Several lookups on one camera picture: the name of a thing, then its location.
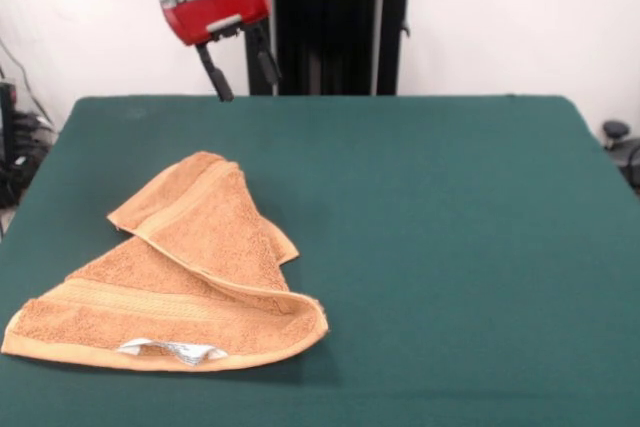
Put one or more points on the dark green table cloth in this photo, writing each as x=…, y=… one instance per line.
x=450, y=247

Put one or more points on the orange terry towel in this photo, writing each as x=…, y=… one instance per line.
x=200, y=247

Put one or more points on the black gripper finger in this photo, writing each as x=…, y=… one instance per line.
x=266, y=59
x=216, y=72

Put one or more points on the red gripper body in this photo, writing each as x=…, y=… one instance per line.
x=220, y=7

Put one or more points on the black electronics box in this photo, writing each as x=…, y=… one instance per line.
x=7, y=137

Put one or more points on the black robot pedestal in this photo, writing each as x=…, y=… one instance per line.
x=340, y=37

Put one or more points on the black office chair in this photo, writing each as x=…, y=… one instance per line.
x=622, y=147

